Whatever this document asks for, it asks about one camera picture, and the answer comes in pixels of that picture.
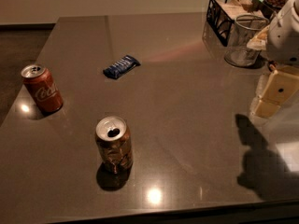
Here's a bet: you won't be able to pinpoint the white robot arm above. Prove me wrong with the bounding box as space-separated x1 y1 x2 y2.
247 0 299 118

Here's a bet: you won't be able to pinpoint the blue rxbar blueberry wrapper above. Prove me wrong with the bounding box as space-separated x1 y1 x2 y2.
103 55 141 79

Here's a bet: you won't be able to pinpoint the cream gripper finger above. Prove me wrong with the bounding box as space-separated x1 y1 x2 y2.
252 99 280 118

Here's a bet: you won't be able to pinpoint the black wire basket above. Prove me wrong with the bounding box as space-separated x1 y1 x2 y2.
206 0 250 48

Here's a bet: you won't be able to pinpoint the red Coca-Cola can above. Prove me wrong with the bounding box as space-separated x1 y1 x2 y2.
21 63 63 113

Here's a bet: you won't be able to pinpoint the snack packets in basket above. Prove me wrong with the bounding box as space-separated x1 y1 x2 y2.
219 0 263 20

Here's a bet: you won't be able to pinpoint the clear glass cup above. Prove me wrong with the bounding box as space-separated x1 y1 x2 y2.
224 14 269 68

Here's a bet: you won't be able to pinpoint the orange soda can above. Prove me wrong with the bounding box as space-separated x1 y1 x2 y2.
95 116 133 174

